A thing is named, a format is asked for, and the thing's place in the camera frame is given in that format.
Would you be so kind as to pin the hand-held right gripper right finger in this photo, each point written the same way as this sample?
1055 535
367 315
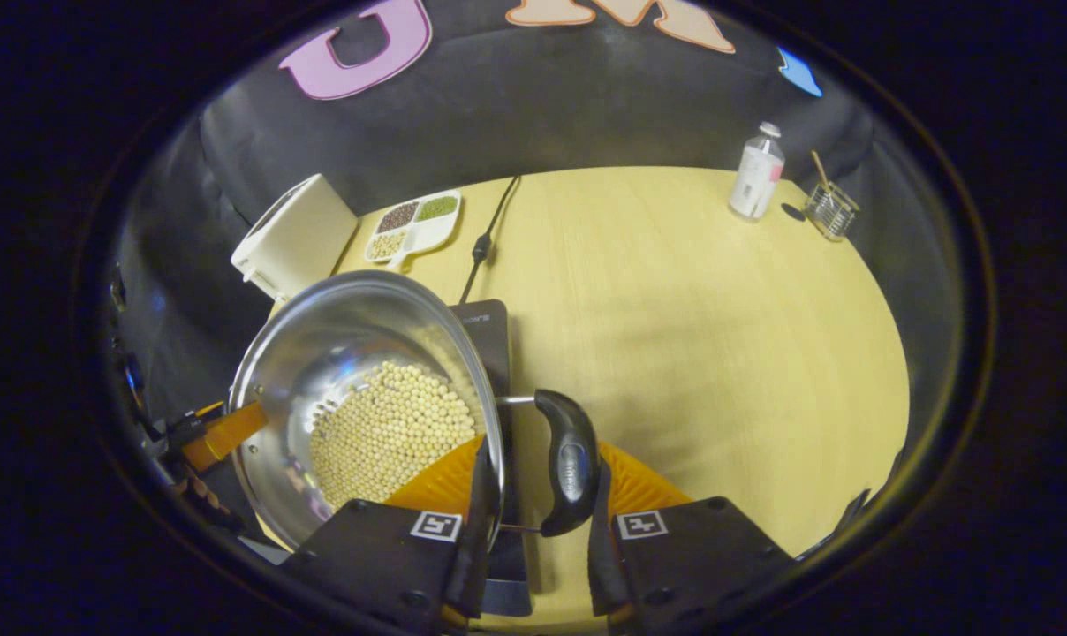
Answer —
600 565

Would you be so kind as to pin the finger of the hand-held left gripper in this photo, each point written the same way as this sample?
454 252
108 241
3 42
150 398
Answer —
224 435

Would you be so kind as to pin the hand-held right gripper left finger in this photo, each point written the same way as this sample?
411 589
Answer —
476 565

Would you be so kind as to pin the stainless steel pot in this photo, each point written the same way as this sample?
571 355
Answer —
321 353

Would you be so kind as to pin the black induction cooktop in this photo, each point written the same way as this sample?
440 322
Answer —
489 336

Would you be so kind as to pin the pile of soybeans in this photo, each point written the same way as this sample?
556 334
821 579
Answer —
383 433

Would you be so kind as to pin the white toaster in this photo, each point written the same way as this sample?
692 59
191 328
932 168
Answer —
299 234

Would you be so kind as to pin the white divided bean plate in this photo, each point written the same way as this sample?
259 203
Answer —
414 228

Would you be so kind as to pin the glass cup with stick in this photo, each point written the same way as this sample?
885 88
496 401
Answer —
831 212

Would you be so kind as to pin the clear plastic bottle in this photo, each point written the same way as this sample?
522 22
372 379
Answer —
757 172

